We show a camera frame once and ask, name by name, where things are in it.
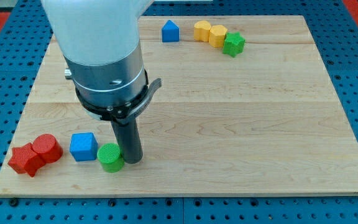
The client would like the red star block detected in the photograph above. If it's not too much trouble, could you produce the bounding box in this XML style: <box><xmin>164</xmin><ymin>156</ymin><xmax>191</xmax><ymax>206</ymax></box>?
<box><xmin>8</xmin><ymin>143</ymin><xmax>46</xmax><ymax>177</ymax></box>

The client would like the blue pentagon house block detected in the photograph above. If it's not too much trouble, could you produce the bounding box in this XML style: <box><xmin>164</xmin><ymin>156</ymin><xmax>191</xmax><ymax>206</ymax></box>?
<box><xmin>161</xmin><ymin>20</ymin><xmax>180</xmax><ymax>42</ymax></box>

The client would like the yellow hexagon block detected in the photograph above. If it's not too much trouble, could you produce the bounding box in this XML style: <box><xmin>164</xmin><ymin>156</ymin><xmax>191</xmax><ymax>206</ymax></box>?
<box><xmin>208</xmin><ymin>25</ymin><xmax>227</xmax><ymax>48</ymax></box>

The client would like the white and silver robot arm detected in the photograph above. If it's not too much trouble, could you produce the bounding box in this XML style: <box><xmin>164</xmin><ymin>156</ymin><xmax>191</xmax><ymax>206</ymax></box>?
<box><xmin>42</xmin><ymin>0</ymin><xmax>153</xmax><ymax>108</ymax></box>

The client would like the light wooden board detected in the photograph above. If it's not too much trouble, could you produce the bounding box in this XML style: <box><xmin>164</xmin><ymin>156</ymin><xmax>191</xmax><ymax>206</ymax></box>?
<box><xmin>0</xmin><ymin>16</ymin><xmax>358</xmax><ymax>198</ymax></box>

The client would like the yellow heart block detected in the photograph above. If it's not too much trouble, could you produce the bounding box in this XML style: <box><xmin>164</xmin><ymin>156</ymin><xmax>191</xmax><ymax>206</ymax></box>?
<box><xmin>193</xmin><ymin>20</ymin><xmax>211</xmax><ymax>42</ymax></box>

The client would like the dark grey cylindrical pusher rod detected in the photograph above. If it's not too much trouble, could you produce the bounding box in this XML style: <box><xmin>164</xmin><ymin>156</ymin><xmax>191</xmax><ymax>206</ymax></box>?
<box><xmin>111</xmin><ymin>119</ymin><xmax>143</xmax><ymax>164</ymax></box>

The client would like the black clamp ring with lever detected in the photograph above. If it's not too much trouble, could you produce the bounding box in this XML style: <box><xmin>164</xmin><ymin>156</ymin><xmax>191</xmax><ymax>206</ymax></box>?
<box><xmin>75</xmin><ymin>70</ymin><xmax>162</xmax><ymax>125</ymax></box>

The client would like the red cylinder block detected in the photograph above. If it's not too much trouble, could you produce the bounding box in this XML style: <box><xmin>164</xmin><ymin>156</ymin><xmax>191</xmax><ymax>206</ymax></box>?
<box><xmin>33</xmin><ymin>134</ymin><xmax>63</xmax><ymax>164</ymax></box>

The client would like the blue cube block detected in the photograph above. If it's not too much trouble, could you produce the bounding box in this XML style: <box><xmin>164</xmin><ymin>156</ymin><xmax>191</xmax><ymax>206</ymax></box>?
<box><xmin>70</xmin><ymin>133</ymin><xmax>98</xmax><ymax>162</ymax></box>

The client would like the green star block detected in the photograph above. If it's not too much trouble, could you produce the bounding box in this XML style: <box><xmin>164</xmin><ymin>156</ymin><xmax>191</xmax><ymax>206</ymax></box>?
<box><xmin>223</xmin><ymin>32</ymin><xmax>246</xmax><ymax>57</ymax></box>

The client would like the green cylinder block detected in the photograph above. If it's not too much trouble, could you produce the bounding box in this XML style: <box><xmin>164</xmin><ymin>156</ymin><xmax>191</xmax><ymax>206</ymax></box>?
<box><xmin>97</xmin><ymin>143</ymin><xmax>124</xmax><ymax>173</ymax></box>

